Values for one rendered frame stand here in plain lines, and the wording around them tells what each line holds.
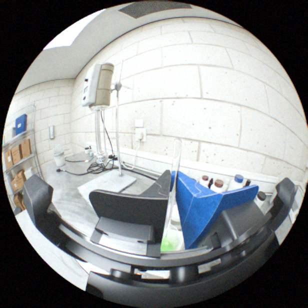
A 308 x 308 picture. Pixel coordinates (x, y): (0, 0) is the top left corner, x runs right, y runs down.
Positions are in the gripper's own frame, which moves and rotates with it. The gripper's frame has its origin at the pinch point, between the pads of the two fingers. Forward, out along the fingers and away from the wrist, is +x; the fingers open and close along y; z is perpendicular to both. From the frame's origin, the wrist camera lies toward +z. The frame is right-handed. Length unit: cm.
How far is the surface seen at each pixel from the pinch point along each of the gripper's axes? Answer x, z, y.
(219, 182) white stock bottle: 23.5, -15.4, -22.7
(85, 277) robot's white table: -15.9, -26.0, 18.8
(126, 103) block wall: 67, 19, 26
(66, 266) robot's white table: -17.3, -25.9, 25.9
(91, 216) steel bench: 11.2, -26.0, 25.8
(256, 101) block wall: 29, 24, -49
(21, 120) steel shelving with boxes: 16, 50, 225
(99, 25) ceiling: 38, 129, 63
